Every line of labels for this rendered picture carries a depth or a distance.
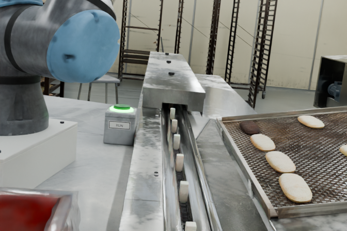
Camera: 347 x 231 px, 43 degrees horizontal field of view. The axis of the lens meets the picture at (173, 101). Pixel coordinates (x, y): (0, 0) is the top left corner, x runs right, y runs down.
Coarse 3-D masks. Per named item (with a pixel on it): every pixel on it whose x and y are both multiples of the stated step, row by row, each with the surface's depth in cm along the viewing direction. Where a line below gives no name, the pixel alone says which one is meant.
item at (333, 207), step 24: (240, 120) 103; (288, 120) 101; (336, 120) 98; (240, 144) 86; (288, 144) 84; (312, 144) 83; (264, 168) 72; (312, 168) 71; (336, 168) 70; (264, 192) 63; (288, 216) 55
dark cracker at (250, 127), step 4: (240, 124) 98; (244, 124) 97; (248, 124) 96; (252, 124) 96; (256, 124) 97; (244, 128) 94; (248, 128) 93; (252, 128) 93; (256, 128) 93; (244, 132) 93; (248, 132) 92; (252, 132) 92; (256, 132) 92
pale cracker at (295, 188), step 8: (280, 176) 66; (288, 176) 65; (296, 176) 65; (280, 184) 64; (288, 184) 63; (296, 184) 62; (304, 184) 62; (288, 192) 60; (296, 192) 60; (304, 192) 60; (296, 200) 58; (304, 200) 58
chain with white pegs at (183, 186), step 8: (168, 104) 144; (176, 120) 110; (176, 128) 110; (176, 136) 96; (176, 144) 97; (176, 152) 94; (176, 160) 83; (176, 168) 83; (176, 176) 80; (184, 184) 69; (184, 192) 69; (184, 200) 69; (184, 208) 67; (184, 216) 65; (184, 224) 62; (192, 224) 55
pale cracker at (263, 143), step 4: (252, 136) 88; (256, 136) 87; (260, 136) 86; (264, 136) 86; (252, 140) 86; (256, 140) 85; (260, 140) 84; (264, 140) 84; (268, 140) 84; (256, 144) 83; (260, 144) 82; (264, 144) 82; (268, 144) 82; (272, 144) 82; (260, 148) 81; (264, 148) 81; (268, 148) 80; (272, 148) 80
